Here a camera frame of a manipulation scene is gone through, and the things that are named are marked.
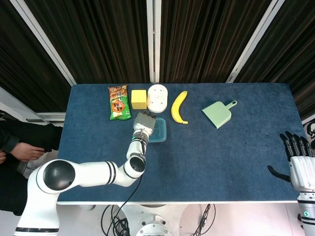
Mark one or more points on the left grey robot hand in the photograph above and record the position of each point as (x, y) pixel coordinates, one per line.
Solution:
(145, 123)

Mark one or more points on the white oval perforated block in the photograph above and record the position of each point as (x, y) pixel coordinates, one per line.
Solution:
(158, 98)

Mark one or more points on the person forearm black sleeve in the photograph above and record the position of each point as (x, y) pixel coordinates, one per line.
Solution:
(29, 134)

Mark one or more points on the yellow sponge cube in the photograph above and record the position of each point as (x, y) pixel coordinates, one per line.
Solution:
(139, 99)

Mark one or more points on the white silver robot base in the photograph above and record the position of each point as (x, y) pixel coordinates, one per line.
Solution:
(152, 221)

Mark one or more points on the white frame post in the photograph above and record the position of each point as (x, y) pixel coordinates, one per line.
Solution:
(256, 41)
(46, 41)
(153, 41)

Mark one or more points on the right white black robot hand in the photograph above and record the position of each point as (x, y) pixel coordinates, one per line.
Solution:
(301, 172)

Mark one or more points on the clear blue plastic container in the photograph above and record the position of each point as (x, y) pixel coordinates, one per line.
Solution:
(161, 130)

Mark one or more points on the white horizontal frame rail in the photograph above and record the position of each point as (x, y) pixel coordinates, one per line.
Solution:
(49, 116)

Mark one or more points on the green orange snack bag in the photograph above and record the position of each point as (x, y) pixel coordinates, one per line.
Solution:
(119, 104)

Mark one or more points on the light green dustpan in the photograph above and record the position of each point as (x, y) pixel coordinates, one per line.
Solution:
(217, 113)

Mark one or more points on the blue table cloth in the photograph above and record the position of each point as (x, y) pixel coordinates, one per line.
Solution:
(209, 159)

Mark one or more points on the white table frame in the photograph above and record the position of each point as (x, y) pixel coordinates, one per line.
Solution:
(197, 202)

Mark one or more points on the black white patterned object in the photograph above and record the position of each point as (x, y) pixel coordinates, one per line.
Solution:
(310, 130)

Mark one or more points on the person bare hand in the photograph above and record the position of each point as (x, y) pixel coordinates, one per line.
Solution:
(27, 152)

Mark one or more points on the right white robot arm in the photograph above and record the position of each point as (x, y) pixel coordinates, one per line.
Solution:
(307, 214)

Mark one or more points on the person dark clothed body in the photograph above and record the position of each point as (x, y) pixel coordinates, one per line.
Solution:
(9, 191)

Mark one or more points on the dark brown pleated curtain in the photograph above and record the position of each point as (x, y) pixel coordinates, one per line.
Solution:
(209, 41)
(295, 54)
(103, 41)
(24, 73)

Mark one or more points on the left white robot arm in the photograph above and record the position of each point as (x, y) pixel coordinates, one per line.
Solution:
(93, 172)

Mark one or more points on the yellow banana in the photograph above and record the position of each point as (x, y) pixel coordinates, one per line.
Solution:
(176, 108)

